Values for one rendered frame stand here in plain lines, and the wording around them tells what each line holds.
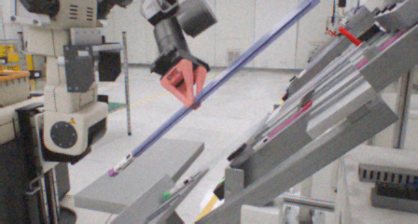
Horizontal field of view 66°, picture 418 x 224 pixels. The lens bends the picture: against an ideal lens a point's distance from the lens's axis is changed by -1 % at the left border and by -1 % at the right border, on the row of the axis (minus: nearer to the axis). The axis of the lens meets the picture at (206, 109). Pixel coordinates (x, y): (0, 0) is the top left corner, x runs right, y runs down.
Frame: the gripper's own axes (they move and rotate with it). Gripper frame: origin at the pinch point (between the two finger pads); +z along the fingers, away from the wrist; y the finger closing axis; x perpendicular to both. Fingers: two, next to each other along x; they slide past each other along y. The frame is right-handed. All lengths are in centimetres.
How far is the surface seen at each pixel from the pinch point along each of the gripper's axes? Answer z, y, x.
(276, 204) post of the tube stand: 18.8, 10.1, -1.5
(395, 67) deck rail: 0.4, 33.1, -27.6
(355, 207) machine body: 16, 58, 1
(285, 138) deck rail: 0.4, 31.4, -0.1
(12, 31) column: -601, 126, 464
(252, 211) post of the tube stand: 18.8, 6.7, 1.0
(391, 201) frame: 18, 63, -7
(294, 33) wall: -563, 708, 87
